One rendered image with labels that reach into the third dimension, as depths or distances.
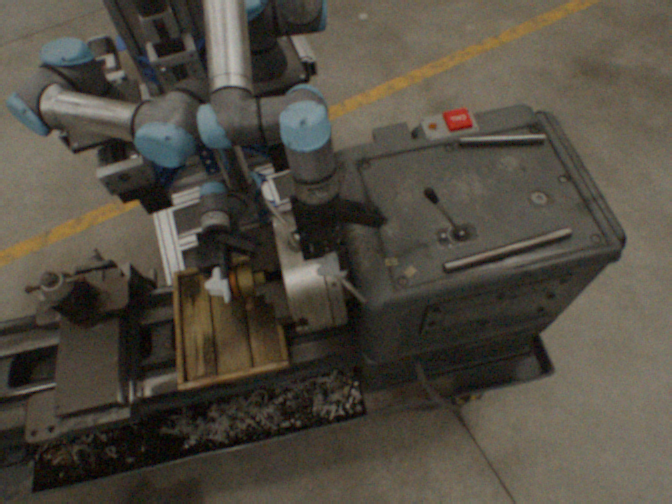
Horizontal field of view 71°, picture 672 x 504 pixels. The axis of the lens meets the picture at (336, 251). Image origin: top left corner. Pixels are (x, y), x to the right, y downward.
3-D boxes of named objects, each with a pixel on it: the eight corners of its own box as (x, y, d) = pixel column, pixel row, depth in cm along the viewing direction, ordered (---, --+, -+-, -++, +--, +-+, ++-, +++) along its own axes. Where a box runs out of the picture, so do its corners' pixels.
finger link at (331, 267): (318, 283, 96) (311, 249, 89) (347, 276, 96) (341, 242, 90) (321, 294, 93) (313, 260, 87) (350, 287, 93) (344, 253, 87)
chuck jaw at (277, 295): (298, 274, 117) (306, 314, 110) (301, 286, 121) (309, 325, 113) (254, 284, 117) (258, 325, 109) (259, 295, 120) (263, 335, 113)
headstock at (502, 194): (508, 185, 156) (547, 93, 122) (573, 318, 133) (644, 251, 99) (331, 222, 153) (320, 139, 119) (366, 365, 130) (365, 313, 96)
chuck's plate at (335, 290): (325, 235, 142) (317, 178, 113) (349, 336, 129) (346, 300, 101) (314, 238, 142) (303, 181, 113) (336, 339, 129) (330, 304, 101)
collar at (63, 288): (75, 269, 121) (69, 263, 118) (73, 297, 117) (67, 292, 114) (44, 275, 120) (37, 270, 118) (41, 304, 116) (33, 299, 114)
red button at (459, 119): (464, 112, 121) (465, 106, 119) (472, 130, 118) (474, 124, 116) (441, 117, 121) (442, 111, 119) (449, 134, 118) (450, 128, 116)
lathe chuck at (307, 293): (314, 238, 142) (303, 181, 113) (336, 339, 129) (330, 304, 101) (284, 244, 142) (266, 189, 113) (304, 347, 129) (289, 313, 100)
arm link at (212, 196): (230, 194, 140) (222, 176, 132) (233, 225, 134) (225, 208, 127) (204, 200, 140) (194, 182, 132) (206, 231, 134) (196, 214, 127)
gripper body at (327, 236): (299, 239, 92) (287, 188, 84) (342, 229, 93) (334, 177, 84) (304, 265, 86) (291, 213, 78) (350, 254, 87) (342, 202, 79)
